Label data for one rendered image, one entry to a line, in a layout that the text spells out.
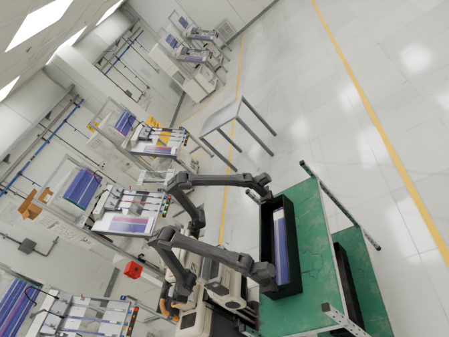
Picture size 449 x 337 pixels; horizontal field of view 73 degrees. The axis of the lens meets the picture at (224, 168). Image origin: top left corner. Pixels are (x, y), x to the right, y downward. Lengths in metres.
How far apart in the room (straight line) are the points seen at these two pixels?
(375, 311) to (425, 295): 0.45
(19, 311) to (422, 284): 3.15
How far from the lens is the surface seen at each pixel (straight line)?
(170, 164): 4.94
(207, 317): 2.31
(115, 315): 3.29
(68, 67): 6.80
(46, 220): 4.05
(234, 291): 2.12
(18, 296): 3.38
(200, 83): 7.90
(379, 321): 2.10
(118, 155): 4.93
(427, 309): 2.43
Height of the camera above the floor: 2.22
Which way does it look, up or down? 27 degrees down
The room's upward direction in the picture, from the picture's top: 48 degrees counter-clockwise
